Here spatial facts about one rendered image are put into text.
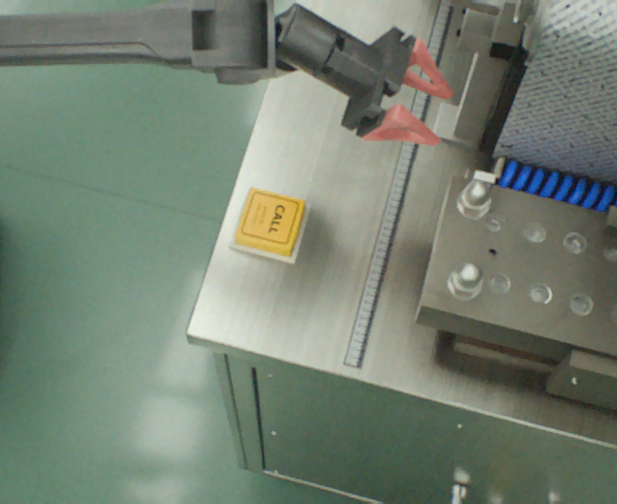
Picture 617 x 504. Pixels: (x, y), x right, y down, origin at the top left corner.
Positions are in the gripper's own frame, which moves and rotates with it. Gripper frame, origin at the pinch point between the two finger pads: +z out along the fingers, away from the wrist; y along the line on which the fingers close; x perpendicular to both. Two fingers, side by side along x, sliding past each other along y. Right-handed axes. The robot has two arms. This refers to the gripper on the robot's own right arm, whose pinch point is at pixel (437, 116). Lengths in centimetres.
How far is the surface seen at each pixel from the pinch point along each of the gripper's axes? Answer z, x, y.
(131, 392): 10, -118, 17
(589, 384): 26.1, 0.7, 20.7
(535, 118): 7.3, 7.4, -0.8
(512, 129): 7.1, 3.7, -0.8
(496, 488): 47, -41, 25
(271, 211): -6.8, -22.2, 8.9
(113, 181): -8, -127, -27
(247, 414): 10, -53, 26
